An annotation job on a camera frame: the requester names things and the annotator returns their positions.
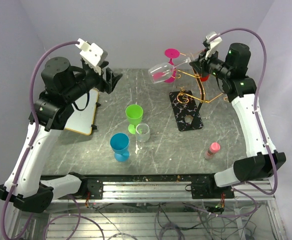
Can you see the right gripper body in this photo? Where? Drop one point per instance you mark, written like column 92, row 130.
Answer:
column 211, row 65

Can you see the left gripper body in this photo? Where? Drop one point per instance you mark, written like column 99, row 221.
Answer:
column 102, row 84

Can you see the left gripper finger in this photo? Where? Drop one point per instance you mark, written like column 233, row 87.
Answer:
column 117, row 78
column 110, row 78

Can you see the magenta wine glass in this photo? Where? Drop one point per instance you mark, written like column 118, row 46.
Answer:
column 171, row 54

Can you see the clear glass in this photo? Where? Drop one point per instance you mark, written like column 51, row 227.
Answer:
column 162, row 72
column 142, row 133

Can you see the green wine glass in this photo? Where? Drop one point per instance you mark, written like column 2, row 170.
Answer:
column 134, row 114

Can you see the red wine glass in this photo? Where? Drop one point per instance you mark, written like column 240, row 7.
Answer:
column 204, row 77

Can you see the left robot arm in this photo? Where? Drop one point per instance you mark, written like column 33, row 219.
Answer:
column 64, row 84

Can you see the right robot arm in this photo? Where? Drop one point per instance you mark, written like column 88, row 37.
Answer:
column 263, row 160

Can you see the gold wine glass rack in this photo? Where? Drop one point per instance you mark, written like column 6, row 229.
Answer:
column 184, row 98

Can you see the black marbled rack base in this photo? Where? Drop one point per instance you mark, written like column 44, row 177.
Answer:
column 186, row 111

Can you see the blue wine glass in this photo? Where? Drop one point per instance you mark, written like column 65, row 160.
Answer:
column 120, row 145

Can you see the clear glass front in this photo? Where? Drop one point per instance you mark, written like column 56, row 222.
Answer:
column 142, row 133

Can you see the pink small bottle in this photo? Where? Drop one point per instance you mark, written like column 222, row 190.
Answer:
column 212, row 150

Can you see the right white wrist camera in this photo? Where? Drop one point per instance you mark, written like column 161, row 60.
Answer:
column 212, row 42

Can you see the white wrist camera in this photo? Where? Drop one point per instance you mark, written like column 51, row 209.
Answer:
column 92, row 54
column 212, row 42

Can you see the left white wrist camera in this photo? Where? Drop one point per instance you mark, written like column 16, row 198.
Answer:
column 92, row 54

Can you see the white board gold frame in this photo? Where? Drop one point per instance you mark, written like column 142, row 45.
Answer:
column 81, row 121

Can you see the aluminium mounting rail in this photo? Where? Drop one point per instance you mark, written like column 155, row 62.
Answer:
column 155, row 192

